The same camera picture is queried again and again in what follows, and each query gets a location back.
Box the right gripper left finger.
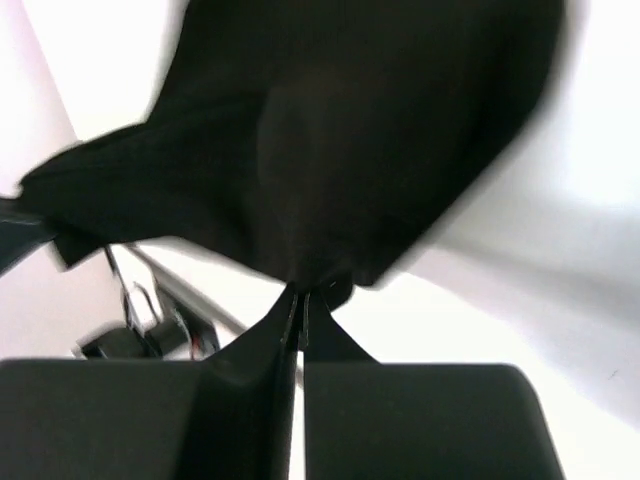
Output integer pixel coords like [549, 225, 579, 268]
[1, 289, 299, 479]

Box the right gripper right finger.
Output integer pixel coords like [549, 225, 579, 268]
[302, 294, 564, 480]

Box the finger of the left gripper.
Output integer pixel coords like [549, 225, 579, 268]
[0, 197, 58, 275]

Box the black skirt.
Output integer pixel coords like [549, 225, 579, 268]
[17, 1, 565, 291]

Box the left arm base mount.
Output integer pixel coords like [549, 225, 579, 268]
[72, 245, 221, 360]

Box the aluminium frame rail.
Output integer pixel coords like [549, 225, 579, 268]
[132, 244, 306, 386]

